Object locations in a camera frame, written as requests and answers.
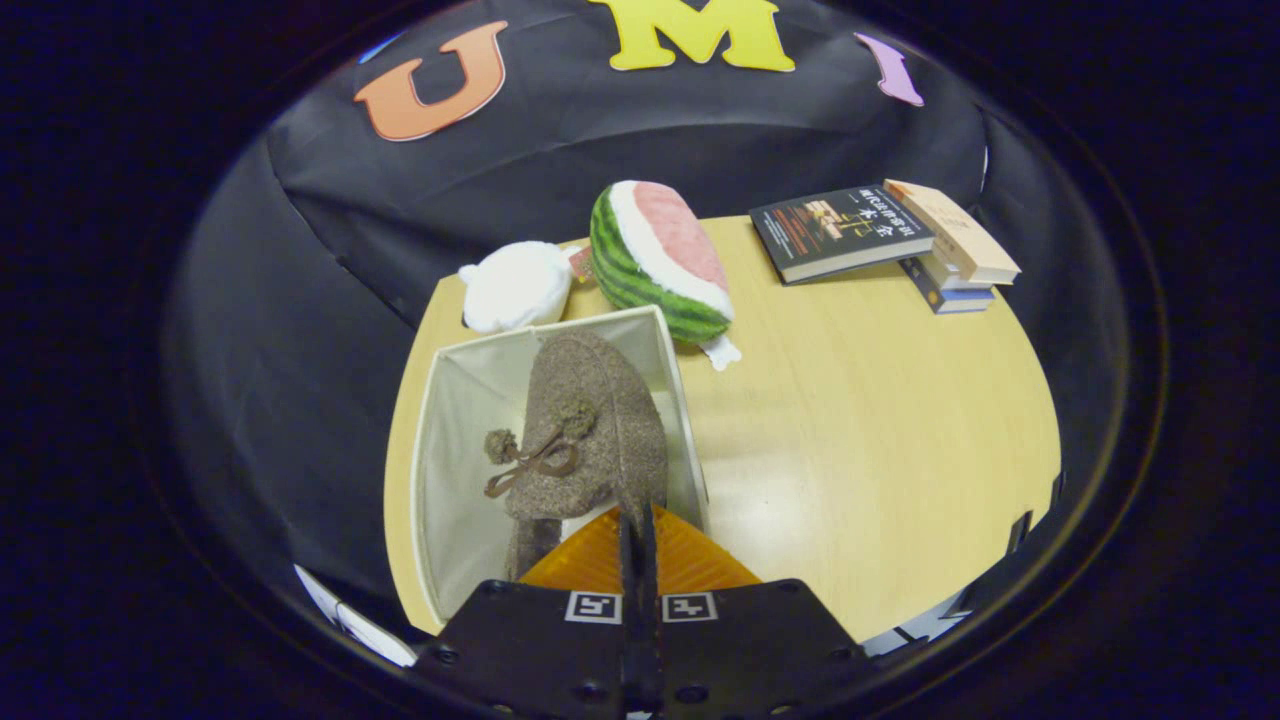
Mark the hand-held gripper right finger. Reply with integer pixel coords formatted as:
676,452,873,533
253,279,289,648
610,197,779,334
645,505,866,720

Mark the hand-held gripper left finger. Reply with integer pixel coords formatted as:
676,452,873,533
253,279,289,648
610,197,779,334
415,505,641,720

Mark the grey fabric storage box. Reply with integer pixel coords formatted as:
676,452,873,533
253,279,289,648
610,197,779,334
410,305,711,626

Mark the brown fuzzy shoe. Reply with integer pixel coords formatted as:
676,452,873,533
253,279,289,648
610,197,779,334
485,330,669,581

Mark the white blue printed sheet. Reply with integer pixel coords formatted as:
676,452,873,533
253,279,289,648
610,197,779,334
295,565,417,668

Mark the white plush toy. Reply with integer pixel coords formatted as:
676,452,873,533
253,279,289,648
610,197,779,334
458,240,579,334

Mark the watermelon slice plush toy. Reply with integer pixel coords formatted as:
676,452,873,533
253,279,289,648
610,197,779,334
589,180,743,371

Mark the blue paperback book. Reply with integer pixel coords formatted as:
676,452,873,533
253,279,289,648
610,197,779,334
898,257,996,315

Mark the black backdrop cloth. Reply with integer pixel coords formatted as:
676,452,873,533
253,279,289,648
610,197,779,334
165,0,1131,641

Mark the black paperback book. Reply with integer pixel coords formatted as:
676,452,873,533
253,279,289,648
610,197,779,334
749,184,936,285

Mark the beige paperback book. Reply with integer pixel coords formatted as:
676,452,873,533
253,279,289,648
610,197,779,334
883,179,1022,285

